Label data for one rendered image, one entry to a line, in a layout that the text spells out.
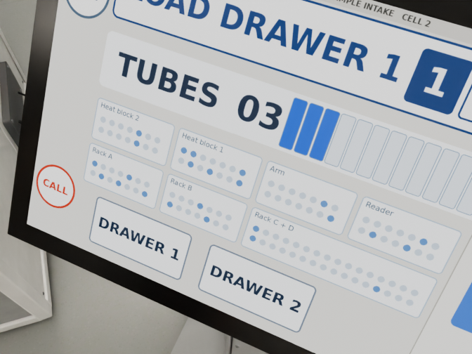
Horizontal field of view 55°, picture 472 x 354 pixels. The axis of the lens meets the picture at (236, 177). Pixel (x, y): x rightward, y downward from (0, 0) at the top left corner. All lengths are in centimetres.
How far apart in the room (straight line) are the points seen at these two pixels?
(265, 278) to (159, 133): 15
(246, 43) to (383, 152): 12
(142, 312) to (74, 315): 20
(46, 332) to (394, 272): 125
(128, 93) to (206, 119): 7
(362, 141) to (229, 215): 12
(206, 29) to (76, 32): 11
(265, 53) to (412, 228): 16
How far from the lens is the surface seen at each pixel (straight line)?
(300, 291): 38
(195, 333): 137
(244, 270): 38
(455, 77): 33
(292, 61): 33
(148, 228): 40
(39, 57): 43
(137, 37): 37
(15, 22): 234
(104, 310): 147
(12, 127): 147
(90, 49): 40
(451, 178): 34
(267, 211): 36
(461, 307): 38
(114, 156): 40
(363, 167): 34
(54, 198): 44
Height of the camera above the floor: 137
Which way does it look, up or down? 58 degrees down
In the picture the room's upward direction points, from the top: 3 degrees clockwise
